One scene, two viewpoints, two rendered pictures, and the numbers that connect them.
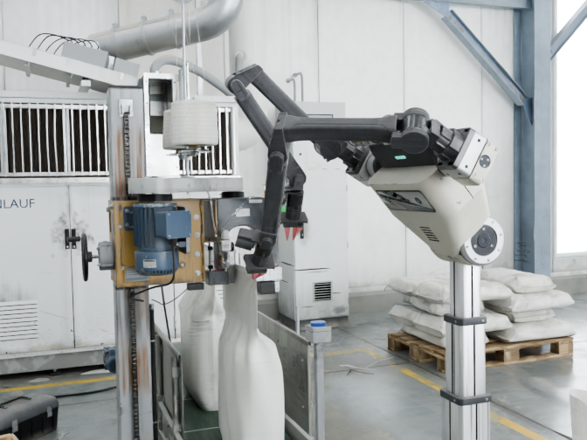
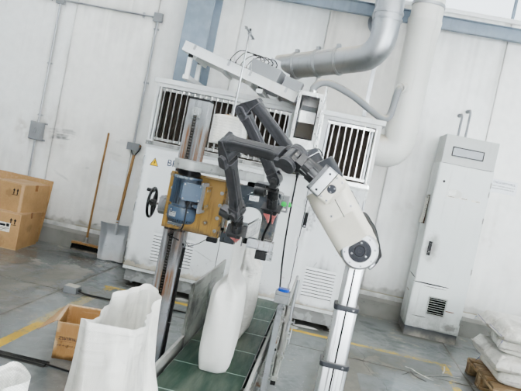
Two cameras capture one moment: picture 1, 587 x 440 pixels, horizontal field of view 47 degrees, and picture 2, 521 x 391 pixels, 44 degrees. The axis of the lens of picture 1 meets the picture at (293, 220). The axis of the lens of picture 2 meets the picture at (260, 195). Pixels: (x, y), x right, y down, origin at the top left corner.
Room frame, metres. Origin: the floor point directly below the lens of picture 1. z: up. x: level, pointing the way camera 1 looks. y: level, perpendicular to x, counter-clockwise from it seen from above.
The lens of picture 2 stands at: (-0.55, -1.36, 1.49)
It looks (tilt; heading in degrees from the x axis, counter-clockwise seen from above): 3 degrees down; 26
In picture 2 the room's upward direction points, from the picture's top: 12 degrees clockwise
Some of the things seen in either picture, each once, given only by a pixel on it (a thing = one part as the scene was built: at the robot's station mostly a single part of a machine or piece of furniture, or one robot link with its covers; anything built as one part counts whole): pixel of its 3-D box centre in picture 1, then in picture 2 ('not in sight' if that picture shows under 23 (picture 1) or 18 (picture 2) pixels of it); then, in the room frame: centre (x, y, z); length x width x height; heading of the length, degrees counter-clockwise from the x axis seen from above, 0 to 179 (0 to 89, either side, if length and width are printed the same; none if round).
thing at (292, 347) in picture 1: (271, 360); (286, 319); (3.24, 0.12, 0.53); 1.05 x 0.02 x 0.41; 20
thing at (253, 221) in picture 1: (238, 228); (258, 209); (2.72, 0.22, 1.21); 0.30 x 0.25 x 0.30; 20
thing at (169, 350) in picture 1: (160, 372); (205, 300); (3.06, 0.63, 0.53); 1.05 x 0.02 x 0.41; 20
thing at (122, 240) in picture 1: (154, 240); (198, 202); (2.57, 0.53, 1.18); 0.34 x 0.25 x 0.31; 110
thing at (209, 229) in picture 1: (203, 219); not in sight; (2.63, 0.35, 1.26); 0.22 x 0.05 x 0.16; 20
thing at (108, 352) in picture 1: (117, 358); not in sight; (4.05, 1.09, 0.35); 0.30 x 0.15 x 0.15; 20
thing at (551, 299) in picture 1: (525, 299); not in sight; (5.31, -1.83, 0.44); 0.68 x 0.44 x 0.15; 110
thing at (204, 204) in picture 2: (176, 229); (203, 197); (2.43, 0.42, 1.23); 0.28 x 0.07 x 0.16; 20
